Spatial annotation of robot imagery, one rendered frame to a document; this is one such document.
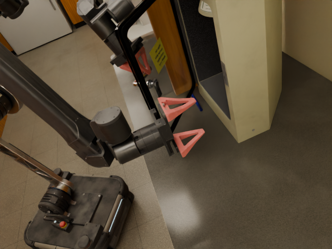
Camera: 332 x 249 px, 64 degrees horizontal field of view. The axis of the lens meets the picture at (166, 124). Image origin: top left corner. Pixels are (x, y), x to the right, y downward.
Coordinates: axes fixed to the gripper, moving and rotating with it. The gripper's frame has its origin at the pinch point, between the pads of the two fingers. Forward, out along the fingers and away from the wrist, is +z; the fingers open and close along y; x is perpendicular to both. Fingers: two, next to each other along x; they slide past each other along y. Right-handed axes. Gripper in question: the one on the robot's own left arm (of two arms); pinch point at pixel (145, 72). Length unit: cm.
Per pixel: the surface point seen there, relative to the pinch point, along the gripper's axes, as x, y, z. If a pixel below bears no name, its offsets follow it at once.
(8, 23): -245, 421, -126
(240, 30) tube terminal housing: -0.9, -31.2, 3.0
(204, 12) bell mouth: -8.2, -22.6, -3.4
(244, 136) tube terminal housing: 0.7, -15.0, 33.5
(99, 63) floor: -193, 253, 15
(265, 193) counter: 18.3, -22.0, 38.8
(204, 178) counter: 17.0, -6.3, 31.5
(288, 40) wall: -53, -23, 35
